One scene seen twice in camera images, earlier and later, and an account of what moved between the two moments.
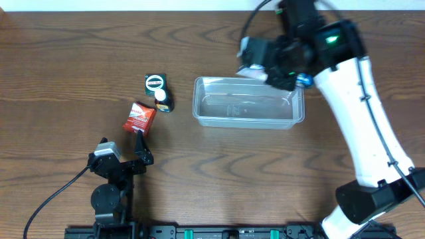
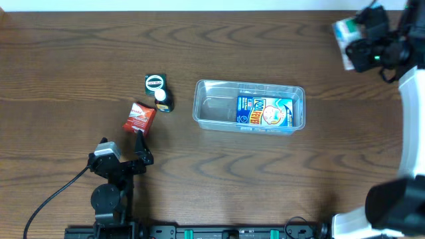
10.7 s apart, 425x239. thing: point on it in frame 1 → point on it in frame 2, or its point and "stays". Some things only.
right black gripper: x=281 y=79 → x=362 y=53
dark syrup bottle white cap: x=164 y=101 stays
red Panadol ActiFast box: x=141 y=117 stays
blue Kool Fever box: x=304 y=79 → x=265 y=111
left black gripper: x=125 y=164 stays
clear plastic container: x=246 y=103 stays
